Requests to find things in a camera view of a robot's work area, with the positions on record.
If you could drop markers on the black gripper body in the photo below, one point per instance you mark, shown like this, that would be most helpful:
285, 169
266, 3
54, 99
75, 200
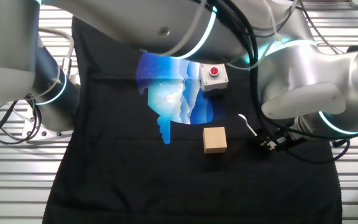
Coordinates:
291, 140

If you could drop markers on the black cloth with blue print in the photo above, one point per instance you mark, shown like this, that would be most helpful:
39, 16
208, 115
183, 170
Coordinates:
135, 186

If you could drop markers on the white plastic spoon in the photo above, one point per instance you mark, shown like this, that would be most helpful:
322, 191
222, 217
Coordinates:
242, 117

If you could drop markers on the wooden cube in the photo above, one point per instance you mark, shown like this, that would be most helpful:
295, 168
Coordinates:
214, 140

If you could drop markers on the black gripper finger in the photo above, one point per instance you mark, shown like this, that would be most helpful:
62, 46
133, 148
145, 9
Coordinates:
267, 136
272, 147

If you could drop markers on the grey box with red button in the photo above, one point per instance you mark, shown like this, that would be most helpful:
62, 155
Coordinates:
219, 81

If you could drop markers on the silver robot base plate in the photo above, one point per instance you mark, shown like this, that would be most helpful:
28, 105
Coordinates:
36, 126

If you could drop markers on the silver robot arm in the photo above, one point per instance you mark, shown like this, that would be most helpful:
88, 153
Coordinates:
135, 25

